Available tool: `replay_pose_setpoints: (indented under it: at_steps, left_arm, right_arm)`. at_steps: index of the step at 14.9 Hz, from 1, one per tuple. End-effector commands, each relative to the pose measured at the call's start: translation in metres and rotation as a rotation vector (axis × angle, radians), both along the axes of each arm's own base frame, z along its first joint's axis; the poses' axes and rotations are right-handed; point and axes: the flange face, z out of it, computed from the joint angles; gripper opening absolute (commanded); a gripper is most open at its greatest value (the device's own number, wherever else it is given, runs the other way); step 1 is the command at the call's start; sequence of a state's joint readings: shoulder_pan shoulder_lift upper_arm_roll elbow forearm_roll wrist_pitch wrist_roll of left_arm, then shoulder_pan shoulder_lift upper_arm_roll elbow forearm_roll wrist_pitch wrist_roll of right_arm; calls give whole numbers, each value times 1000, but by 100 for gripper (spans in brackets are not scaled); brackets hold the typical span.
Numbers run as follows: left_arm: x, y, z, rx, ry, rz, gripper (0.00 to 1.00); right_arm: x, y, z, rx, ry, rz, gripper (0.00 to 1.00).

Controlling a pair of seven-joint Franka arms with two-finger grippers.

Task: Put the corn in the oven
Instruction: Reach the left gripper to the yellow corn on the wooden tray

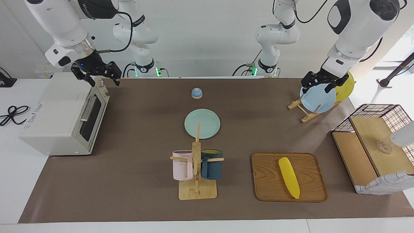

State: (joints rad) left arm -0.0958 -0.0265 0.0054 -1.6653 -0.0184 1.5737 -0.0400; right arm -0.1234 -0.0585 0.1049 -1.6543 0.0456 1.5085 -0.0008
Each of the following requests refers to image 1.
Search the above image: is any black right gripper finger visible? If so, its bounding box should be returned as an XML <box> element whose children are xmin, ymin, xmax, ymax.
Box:
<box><xmin>71</xmin><ymin>64</ymin><xmax>96</xmax><ymax>87</ymax></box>
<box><xmin>103</xmin><ymin>61</ymin><xmax>122</xmax><ymax>87</ymax></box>

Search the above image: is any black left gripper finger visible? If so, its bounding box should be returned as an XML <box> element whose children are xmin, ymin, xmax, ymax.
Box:
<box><xmin>301</xmin><ymin>72</ymin><xmax>321</xmax><ymax>90</ymax></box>
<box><xmin>324</xmin><ymin>77</ymin><xmax>341</xmax><ymax>94</ymax></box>

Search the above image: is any glass oven door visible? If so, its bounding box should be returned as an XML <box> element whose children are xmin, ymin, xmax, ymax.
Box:
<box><xmin>80</xmin><ymin>87</ymin><xmax>109</xmax><ymax>143</ymax></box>

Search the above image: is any yellow corn cob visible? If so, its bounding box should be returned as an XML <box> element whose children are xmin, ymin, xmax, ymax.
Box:
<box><xmin>279</xmin><ymin>157</ymin><xmax>300</xmax><ymax>199</ymax></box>

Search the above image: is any light green plate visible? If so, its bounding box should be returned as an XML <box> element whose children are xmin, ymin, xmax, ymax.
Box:
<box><xmin>184</xmin><ymin>109</ymin><xmax>221</xmax><ymax>139</ymax></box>

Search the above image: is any cream toaster oven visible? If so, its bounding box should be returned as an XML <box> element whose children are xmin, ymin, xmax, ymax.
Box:
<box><xmin>18</xmin><ymin>72</ymin><xmax>110</xmax><ymax>156</ymax></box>

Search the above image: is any yellow plate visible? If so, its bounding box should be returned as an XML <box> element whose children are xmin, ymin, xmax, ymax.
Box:
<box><xmin>335</xmin><ymin>71</ymin><xmax>355</xmax><ymax>102</ymax></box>

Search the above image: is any light blue plate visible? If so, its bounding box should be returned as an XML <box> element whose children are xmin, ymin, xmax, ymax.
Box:
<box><xmin>300</xmin><ymin>85</ymin><xmax>337</xmax><ymax>113</ymax></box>

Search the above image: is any white power box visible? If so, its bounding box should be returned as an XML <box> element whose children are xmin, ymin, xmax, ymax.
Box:
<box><xmin>35</xmin><ymin>66</ymin><xmax>55</xmax><ymax>79</ymax></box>

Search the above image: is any wooden plate rack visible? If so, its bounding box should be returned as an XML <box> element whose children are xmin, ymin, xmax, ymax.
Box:
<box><xmin>288</xmin><ymin>92</ymin><xmax>342</xmax><ymax>123</ymax></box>

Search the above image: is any black stand pole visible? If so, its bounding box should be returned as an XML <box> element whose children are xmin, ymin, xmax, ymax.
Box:
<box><xmin>377</xmin><ymin>52</ymin><xmax>414</xmax><ymax>88</ymax></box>

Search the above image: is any black clamp base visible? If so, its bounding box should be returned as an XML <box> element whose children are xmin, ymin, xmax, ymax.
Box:
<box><xmin>0</xmin><ymin>67</ymin><xmax>17</xmax><ymax>88</ymax></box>

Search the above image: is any small clear glass dish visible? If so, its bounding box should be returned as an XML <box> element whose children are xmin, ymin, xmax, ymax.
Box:
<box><xmin>377</xmin><ymin>141</ymin><xmax>393</xmax><ymax>154</ymax></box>

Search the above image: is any white rounded device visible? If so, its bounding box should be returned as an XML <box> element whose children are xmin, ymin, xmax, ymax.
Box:
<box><xmin>390</xmin><ymin>121</ymin><xmax>414</xmax><ymax>148</ymax></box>

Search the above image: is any brown table mat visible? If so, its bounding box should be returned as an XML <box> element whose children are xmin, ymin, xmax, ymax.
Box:
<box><xmin>18</xmin><ymin>78</ymin><xmax>414</xmax><ymax>224</ymax></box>

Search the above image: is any wooden tray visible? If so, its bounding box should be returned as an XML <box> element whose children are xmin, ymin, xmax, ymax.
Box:
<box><xmin>252</xmin><ymin>152</ymin><xmax>328</xmax><ymax>202</ymax></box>

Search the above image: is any pink mug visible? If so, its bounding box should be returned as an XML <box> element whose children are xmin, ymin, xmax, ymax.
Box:
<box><xmin>172</xmin><ymin>150</ymin><xmax>194</xmax><ymax>181</ymax></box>

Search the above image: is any dark teal mug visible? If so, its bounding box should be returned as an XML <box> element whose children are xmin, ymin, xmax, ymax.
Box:
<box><xmin>201</xmin><ymin>149</ymin><xmax>223</xmax><ymax>180</ymax></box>

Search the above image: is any wooden mug rack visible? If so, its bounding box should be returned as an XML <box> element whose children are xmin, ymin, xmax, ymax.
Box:
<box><xmin>170</xmin><ymin>122</ymin><xmax>224</xmax><ymax>200</ymax></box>

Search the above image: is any black right base cable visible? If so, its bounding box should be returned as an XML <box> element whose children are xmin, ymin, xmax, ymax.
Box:
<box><xmin>122</xmin><ymin>62</ymin><xmax>136</xmax><ymax>78</ymax></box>

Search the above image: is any black base cable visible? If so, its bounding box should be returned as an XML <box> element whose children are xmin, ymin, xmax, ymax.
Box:
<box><xmin>232</xmin><ymin>49</ymin><xmax>263</xmax><ymax>77</ymax></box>
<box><xmin>122</xmin><ymin>62</ymin><xmax>136</xmax><ymax>78</ymax></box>

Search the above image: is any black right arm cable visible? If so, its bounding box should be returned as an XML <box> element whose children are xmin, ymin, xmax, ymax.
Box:
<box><xmin>94</xmin><ymin>11</ymin><xmax>134</xmax><ymax>53</ymax></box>

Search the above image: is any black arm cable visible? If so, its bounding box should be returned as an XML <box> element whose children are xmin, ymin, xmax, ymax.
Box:
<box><xmin>94</xmin><ymin>11</ymin><xmax>134</xmax><ymax>53</ymax></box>
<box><xmin>292</xmin><ymin>0</ymin><xmax>408</xmax><ymax>62</ymax></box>

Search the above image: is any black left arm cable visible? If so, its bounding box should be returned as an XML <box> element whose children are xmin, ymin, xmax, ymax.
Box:
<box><xmin>292</xmin><ymin>0</ymin><xmax>408</xmax><ymax>62</ymax></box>

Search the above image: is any wire basket with wooden shelves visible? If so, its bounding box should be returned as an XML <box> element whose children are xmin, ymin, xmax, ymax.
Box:
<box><xmin>332</xmin><ymin>104</ymin><xmax>414</xmax><ymax>195</ymax></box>

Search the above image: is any black left base cable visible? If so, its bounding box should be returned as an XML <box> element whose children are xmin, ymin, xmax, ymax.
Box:
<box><xmin>232</xmin><ymin>49</ymin><xmax>263</xmax><ymax>77</ymax></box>

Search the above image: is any black coiled cable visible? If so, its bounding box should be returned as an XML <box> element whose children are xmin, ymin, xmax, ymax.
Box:
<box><xmin>0</xmin><ymin>105</ymin><xmax>30</xmax><ymax>127</ymax></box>

